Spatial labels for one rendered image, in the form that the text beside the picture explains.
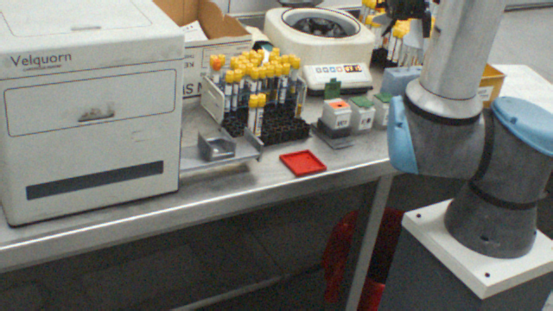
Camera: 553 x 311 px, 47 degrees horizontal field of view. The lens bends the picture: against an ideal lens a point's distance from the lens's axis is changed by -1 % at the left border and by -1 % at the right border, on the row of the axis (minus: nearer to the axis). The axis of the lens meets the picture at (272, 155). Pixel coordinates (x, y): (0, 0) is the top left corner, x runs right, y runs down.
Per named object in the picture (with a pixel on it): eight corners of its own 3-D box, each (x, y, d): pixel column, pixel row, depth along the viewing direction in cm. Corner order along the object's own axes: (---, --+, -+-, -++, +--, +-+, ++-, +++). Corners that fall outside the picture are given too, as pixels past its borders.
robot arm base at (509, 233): (551, 252, 104) (573, 204, 99) (475, 264, 99) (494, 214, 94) (498, 199, 116) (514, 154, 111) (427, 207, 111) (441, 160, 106)
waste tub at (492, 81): (452, 118, 148) (464, 79, 142) (418, 92, 157) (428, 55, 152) (494, 111, 153) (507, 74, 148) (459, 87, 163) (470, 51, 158)
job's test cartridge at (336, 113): (331, 137, 130) (336, 111, 127) (319, 126, 133) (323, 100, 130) (346, 135, 132) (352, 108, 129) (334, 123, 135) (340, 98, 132)
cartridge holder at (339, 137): (333, 149, 129) (336, 135, 127) (309, 128, 135) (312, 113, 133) (354, 145, 131) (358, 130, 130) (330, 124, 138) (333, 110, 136)
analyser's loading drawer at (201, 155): (157, 184, 108) (157, 158, 106) (143, 163, 113) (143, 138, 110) (261, 161, 118) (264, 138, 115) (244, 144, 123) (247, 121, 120)
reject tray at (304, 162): (296, 177, 119) (297, 174, 118) (278, 158, 124) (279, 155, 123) (327, 170, 122) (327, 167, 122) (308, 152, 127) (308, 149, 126)
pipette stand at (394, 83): (388, 118, 143) (398, 79, 138) (371, 104, 149) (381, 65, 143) (423, 114, 147) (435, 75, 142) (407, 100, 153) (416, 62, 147)
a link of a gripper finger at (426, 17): (413, 41, 133) (407, 1, 133) (420, 41, 134) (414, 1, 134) (427, 36, 129) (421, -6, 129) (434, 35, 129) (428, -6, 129)
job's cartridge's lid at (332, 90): (327, 79, 128) (325, 79, 128) (324, 101, 130) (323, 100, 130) (342, 77, 130) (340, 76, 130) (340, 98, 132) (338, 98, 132)
